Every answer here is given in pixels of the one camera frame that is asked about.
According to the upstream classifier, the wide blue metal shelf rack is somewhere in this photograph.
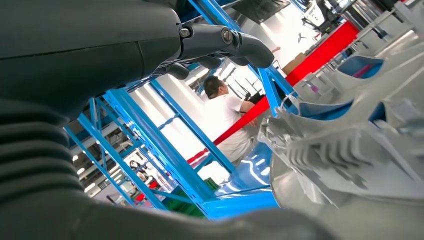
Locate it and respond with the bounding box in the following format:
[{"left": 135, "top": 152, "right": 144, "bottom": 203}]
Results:
[{"left": 77, "top": 0, "right": 387, "bottom": 221}]

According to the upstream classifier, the person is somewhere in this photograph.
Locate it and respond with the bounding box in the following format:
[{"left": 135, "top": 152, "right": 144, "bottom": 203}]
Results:
[
  {"left": 202, "top": 75, "right": 266, "bottom": 167},
  {"left": 129, "top": 159, "right": 154, "bottom": 186}
]

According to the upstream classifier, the green plastic crate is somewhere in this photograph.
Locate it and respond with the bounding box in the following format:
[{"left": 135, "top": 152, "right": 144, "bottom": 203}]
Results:
[{"left": 165, "top": 177, "right": 220, "bottom": 219}]

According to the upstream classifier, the brown cardboard box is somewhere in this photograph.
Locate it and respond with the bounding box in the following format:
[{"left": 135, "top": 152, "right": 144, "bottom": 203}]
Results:
[{"left": 282, "top": 52, "right": 307, "bottom": 75}]

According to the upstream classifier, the red barrier belt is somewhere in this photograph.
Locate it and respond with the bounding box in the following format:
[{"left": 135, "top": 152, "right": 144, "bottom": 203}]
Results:
[{"left": 135, "top": 21, "right": 360, "bottom": 203}]

